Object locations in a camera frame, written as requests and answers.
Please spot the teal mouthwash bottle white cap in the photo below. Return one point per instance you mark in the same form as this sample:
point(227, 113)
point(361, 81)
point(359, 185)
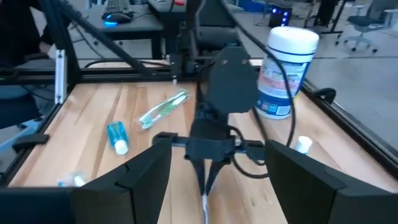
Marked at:
point(116, 135)
point(303, 143)

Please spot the black computer tower blue lights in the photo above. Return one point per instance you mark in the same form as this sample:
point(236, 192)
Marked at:
point(280, 17)

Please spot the grey office chair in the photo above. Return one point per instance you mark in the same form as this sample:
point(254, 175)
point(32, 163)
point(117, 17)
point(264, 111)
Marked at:
point(363, 21)

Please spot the black aluminium rig frame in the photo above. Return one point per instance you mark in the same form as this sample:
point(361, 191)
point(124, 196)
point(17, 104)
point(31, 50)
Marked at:
point(118, 77)

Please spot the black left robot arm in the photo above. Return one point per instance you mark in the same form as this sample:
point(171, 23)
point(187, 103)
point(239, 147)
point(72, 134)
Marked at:
point(231, 84)

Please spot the silver aluminium bar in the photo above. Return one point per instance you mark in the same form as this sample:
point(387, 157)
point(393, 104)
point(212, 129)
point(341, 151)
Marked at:
point(60, 77)

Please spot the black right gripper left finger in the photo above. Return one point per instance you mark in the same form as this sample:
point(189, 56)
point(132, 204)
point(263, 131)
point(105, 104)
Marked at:
point(136, 193)

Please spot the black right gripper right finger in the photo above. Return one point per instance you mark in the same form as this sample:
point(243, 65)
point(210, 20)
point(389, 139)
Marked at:
point(311, 199)

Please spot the white disinfectant wipes canister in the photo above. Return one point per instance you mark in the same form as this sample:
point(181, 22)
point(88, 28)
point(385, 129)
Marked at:
point(298, 40)

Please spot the dark grey desk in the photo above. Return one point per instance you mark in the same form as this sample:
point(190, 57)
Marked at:
point(136, 28)

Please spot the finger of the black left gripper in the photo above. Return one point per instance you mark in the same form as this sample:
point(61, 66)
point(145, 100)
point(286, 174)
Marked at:
point(200, 174)
point(214, 172)

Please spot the green toothbrush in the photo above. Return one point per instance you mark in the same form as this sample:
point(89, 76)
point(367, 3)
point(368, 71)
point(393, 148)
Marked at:
point(164, 109)

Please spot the black computer mouse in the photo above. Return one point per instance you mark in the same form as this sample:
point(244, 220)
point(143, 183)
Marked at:
point(118, 17)

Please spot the black table clamp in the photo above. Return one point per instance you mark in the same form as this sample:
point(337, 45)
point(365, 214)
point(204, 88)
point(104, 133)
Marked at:
point(29, 140)
point(329, 91)

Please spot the black keyboard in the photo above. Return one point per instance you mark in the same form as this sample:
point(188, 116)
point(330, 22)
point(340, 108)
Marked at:
point(116, 5)

